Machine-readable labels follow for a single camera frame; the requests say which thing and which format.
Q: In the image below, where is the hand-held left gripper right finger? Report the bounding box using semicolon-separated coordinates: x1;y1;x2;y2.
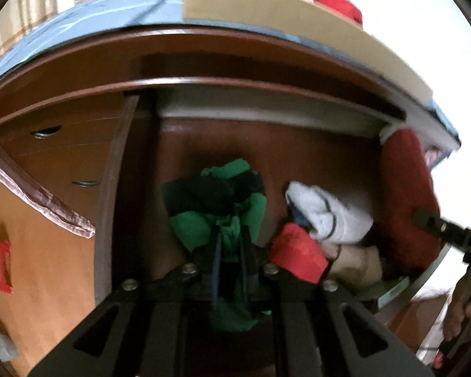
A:
239;230;436;377

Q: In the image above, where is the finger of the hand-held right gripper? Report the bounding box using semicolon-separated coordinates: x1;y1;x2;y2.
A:
412;209;471;253

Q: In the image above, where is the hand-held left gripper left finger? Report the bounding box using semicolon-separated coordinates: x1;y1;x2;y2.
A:
27;226;223;377

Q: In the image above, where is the dark red underwear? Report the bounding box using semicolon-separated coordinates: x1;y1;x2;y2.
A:
377;123;444;274

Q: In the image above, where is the green black underwear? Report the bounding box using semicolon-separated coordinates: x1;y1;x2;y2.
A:
160;158;276;333

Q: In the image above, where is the orange red underwear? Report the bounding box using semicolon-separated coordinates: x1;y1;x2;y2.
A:
269;222;331;284

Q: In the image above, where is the beige waffle underwear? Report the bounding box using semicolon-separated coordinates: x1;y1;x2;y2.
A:
325;243;385;288

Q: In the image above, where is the white underwear dark trim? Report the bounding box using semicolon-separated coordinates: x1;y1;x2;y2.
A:
285;180;375;244

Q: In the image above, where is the wooden drawer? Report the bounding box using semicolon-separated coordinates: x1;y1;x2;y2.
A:
94;86;452;377

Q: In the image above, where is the bright red underwear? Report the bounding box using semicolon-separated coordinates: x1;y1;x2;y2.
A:
313;0;364;25

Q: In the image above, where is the cardboard tray box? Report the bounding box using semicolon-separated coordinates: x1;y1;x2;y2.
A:
181;0;433;99

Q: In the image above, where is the person's right hand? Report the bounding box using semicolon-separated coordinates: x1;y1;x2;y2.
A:
443;278;471;341

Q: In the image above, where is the dark green flat box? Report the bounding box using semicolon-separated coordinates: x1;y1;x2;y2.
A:
357;274;412;309

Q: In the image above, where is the orange wooden cabinet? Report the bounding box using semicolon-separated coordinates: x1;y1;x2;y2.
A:
385;294;456;362
0;173;103;374

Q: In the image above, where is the grey object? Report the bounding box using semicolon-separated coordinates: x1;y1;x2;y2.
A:
0;327;19;363

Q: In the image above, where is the dark wooden dresser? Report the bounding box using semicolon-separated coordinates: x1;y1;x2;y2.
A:
0;27;462;244

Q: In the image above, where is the beige patterned curtain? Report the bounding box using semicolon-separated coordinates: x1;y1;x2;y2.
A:
0;0;59;72

